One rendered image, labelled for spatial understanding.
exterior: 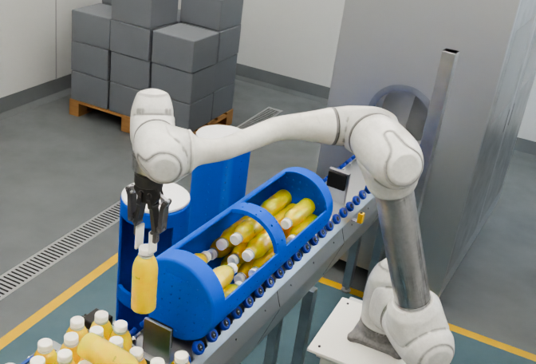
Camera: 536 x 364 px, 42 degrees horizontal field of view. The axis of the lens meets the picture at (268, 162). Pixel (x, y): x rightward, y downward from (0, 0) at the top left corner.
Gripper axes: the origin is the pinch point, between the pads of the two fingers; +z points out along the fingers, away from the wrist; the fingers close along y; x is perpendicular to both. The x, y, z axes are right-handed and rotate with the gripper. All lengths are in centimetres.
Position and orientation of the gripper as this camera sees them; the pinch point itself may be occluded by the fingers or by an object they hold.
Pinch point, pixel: (146, 239)
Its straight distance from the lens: 189.4
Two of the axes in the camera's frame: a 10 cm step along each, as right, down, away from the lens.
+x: -4.9, 3.1, -8.1
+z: -1.1, 9.0, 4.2
